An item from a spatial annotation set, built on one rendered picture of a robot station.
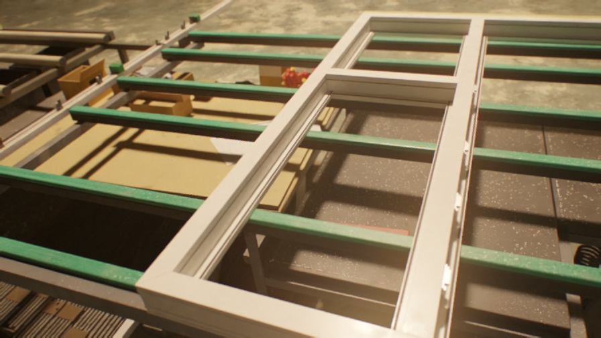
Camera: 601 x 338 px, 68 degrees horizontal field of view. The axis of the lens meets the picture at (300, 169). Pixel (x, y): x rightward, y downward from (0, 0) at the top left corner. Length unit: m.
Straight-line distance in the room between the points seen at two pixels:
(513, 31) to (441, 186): 1.04
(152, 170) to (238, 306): 0.98
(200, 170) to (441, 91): 0.81
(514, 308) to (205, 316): 0.72
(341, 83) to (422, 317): 0.85
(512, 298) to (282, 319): 0.66
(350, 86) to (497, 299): 0.70
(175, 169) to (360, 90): 0.68
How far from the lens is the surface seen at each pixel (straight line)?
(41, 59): 2.34
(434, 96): 1.32
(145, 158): 1.69
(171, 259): 0.80
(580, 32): 1.86
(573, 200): 1.52
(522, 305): 1.18
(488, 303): 1.16
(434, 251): 0.76
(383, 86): 1.33
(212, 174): 1.50
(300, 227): 0.90
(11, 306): 1.84
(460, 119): 1.12
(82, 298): 0.96
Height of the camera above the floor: 1.47
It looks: 35 degrees down
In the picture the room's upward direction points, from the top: 6 degrees counter-clockwise
